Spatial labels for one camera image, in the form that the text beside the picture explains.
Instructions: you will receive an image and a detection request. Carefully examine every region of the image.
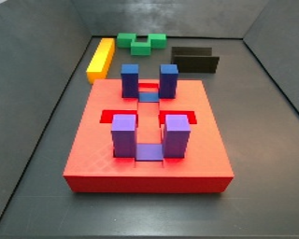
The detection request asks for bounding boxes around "yellow long block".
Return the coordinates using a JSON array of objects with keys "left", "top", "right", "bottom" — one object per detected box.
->
[{"left": 85, "top": 38, "right": 114, "bottom": 83}]

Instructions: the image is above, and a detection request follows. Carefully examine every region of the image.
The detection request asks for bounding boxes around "green stepped block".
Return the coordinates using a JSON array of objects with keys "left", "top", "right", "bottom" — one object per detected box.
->
[{"left": 117, "top": 33, "right": 166, "bottom": 56}]

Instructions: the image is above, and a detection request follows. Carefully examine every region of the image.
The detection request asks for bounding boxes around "dark blue U-shaped block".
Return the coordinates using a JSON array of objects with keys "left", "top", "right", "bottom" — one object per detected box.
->
[{"left": 121, "top": 64, "right": 177, "bottom": 102}]

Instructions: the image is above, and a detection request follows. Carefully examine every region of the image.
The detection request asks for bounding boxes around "black angle bracket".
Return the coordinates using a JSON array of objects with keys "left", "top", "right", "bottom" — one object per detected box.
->
[{"left": 170, "top": 47, "right": 218, "bottom": 74}]

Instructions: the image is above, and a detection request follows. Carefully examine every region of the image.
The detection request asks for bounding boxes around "purple U-shaped block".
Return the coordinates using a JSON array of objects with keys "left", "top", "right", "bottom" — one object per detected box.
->
[{"left": 110, "top": 114, "right": 190, "bottom": 162}]

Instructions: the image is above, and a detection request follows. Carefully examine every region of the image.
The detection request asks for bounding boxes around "red slotted board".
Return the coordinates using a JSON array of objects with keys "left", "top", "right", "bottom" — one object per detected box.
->
[{"left": 63, "top": 79, "right": 233, "bottom": 193}]

